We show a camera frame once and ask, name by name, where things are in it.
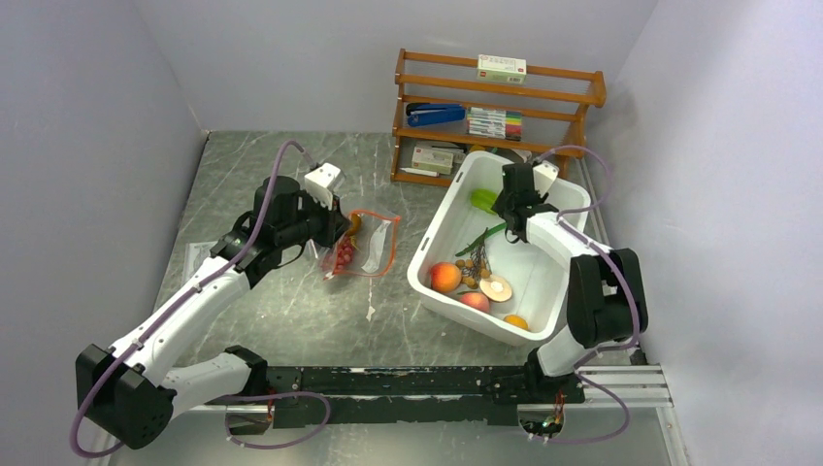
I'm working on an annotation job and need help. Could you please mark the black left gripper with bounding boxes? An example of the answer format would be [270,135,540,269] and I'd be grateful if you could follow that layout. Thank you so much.
[277,187,352,249]

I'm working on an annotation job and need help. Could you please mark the green starfruit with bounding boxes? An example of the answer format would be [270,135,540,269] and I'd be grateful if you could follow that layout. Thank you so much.
[470,189,499,216]

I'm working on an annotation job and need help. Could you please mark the red grape bunch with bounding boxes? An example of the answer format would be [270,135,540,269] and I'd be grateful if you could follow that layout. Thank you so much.
[333,235,358,273]

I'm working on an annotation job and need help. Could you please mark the clear zip top bag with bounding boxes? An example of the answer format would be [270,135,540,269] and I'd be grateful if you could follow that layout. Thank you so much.
[320,209,401,280]

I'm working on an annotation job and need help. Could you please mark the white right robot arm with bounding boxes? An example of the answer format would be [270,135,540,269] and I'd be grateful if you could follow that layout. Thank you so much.
[492,162,647,402]

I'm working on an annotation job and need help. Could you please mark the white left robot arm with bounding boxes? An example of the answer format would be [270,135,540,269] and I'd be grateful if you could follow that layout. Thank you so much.
[76,164,350,449]

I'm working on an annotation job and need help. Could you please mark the green bean pod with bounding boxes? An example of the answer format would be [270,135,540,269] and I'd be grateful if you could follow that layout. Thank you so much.
[455,222,507,257]

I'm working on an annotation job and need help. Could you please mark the coloured marker pen pack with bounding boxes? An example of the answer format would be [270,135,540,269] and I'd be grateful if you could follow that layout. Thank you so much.
[466,107,523,142]

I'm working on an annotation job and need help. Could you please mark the brown longan twig bunch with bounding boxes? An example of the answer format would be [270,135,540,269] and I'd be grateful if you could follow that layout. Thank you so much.
[454,243,492,290]

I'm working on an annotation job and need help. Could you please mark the white plastic bin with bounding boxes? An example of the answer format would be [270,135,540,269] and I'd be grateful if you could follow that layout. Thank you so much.
[407,151,569,346]

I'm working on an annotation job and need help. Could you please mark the half cut mushroom slice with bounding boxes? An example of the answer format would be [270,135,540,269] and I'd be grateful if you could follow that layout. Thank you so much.
[479,276,513,302]

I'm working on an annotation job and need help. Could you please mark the white red box lower shelf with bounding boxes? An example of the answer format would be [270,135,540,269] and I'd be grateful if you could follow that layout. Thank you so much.
[411,146,466,176]

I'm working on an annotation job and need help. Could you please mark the large orange peach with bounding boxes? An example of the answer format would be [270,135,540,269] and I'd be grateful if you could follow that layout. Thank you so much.
[429,262,462,294]

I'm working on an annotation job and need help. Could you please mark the small red peach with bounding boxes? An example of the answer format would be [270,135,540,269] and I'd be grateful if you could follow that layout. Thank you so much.
[459,292,491,314]

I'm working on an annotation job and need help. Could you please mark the paper sheet on table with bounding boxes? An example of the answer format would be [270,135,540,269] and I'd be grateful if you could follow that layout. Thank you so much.
[181,241,216,283]

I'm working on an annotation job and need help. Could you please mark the wooden shelf rack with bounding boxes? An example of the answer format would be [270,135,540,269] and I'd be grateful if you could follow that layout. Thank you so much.
[390,49,607,186]

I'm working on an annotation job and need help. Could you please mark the small orange fruit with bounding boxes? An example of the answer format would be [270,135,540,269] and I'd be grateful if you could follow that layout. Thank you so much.
[504,315,530,331]

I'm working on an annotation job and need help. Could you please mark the white green box on shelf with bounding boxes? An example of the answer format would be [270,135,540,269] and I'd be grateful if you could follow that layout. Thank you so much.
[477,54,527,85]

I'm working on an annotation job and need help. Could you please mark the blue stapler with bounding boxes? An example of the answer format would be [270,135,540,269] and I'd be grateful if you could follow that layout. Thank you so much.
[405,103,466,127]

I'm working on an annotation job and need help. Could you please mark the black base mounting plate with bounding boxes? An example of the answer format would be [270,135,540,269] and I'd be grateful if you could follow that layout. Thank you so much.
[221,364,585,428]

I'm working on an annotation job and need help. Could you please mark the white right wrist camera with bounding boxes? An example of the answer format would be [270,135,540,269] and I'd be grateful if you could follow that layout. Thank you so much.
[532,161,560,196]

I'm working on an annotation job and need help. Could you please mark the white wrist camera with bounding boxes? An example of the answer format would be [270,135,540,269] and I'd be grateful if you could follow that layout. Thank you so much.
[532,161,560,196]
[303,163,345,211]

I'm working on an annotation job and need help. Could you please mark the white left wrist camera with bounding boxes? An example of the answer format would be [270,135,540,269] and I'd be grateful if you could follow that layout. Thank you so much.
[303,163,345,211]

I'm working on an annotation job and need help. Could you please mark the aluminium rail frame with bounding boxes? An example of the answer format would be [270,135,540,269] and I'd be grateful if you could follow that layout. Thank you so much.
[575,160,676,413]

